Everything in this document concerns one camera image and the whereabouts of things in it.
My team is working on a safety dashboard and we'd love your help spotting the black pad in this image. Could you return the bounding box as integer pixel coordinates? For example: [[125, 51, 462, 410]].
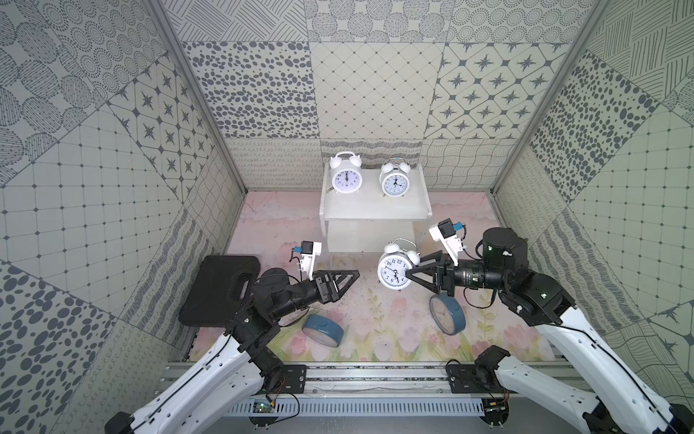
[[178, 255, 260, 328]]

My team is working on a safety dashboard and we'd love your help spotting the blue round alarm clock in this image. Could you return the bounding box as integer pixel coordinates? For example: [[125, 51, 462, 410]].
[[429, 295, 466, 336], [302, 314, 344, 347]]

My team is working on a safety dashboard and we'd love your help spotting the white two-tier shelf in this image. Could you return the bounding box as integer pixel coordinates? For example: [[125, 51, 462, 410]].
[[319, 166, 432, 254]]

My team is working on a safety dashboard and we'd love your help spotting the white twin-bell alarm clock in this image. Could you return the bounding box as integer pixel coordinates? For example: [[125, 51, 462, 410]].
[[329, 151, 363, 193], [380, 157, 411, 197], [377, 238, 421, 291]]

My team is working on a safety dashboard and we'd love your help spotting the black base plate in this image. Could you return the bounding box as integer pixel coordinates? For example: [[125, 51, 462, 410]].
[[264, 365, 307, 394], [445, 360, 509, 395]]

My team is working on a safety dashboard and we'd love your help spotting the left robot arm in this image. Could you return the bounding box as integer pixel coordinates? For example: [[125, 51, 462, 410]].
[[104, 268, 360, 433]]

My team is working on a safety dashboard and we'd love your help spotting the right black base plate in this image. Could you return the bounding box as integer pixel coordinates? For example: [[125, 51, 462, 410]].
[[445, 360, 509, 395]]

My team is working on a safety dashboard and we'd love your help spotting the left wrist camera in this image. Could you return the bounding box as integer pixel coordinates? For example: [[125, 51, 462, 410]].
[[290, 241, 323, 280]]

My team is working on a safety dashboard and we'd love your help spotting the aluminium mounting rail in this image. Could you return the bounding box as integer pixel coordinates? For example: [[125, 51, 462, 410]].
[[156, 360, 597, 400]]

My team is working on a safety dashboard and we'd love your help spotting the perforated cable duct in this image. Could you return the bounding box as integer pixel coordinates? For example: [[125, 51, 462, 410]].
[[226, 397, 484, 418]]

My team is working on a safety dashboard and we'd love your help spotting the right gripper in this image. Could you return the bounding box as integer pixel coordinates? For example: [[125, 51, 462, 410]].
[[406, 250, 510, 298]]

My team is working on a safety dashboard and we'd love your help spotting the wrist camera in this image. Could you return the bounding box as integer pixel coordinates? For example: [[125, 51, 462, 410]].
[[290, 241, 323, 280], [428, 218, 466, 266]]

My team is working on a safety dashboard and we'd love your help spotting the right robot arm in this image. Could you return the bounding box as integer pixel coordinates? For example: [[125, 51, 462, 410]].
[[406, 219, 693, 433]]

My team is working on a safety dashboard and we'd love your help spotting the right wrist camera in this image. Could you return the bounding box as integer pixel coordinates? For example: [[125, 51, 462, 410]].
[[428, 218, 466, 266]]

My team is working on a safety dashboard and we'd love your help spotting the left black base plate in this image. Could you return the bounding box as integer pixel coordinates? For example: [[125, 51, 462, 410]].
[[264, 365, 307, 394]]

